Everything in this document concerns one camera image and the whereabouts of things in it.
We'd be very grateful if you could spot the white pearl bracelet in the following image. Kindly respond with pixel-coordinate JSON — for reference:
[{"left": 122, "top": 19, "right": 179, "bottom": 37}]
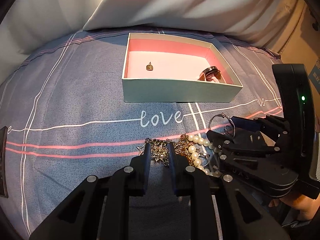
[{"left": 186, "top": 134, "right": 223, "bottom": 178}]

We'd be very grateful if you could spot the person's hand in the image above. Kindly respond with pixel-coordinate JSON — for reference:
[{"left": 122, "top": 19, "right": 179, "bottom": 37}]
[{"left": 268, "top": 192, "right": 319, "bottom": 220}]

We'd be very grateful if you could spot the blue wall poster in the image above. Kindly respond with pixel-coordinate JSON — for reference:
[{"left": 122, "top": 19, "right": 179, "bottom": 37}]
[{"left": 309, "top": 59, "right": 320, "bottom": 93}]

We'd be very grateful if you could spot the open pale green box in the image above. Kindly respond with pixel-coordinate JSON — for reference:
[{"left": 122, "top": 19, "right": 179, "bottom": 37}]
[{"left": 121, "top": 33, "right": 243, "bottom": 103}]

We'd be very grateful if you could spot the black rose-gold watch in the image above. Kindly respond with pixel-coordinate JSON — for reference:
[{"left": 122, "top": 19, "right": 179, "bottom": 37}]
[{"left": 198, "top": 66, "right": 226, "bottom": 83}]

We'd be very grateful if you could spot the gold silver chain necklace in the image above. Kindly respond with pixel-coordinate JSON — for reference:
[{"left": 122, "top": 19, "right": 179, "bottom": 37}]
[{"left": 135, "top": 133, "right": 201, "bottom": 168}]

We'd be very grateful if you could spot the black smartphone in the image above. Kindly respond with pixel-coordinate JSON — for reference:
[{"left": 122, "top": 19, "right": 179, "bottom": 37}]
[{"left": 0, "top": 126, "right": 9, "bottom": 198}]

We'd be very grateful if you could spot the large white pillow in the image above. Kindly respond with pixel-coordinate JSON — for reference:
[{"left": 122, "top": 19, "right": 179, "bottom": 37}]
[{"left": 84, "top": 0, "right": 305, "bottom": 51}]

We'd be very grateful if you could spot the small gold earring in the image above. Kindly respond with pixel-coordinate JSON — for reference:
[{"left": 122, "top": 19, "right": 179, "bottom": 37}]
[{"left": 146, "top": 62, "right": 153, "bottom": 71}]

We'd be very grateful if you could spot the silver ring bangle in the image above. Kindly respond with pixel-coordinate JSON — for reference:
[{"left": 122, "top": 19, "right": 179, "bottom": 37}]
[{"left": 208, "top": 113, "right": 235, "bottom": 139}]

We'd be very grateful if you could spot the white duvet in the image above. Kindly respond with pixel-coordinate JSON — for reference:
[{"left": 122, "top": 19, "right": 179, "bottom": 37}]
[{"left": 1, "top": 0, "right": 102, "bottom": 81}]

